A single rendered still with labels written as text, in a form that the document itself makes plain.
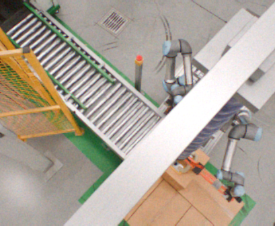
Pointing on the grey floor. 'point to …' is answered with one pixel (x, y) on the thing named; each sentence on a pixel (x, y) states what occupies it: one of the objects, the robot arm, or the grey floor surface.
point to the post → (138, 74)
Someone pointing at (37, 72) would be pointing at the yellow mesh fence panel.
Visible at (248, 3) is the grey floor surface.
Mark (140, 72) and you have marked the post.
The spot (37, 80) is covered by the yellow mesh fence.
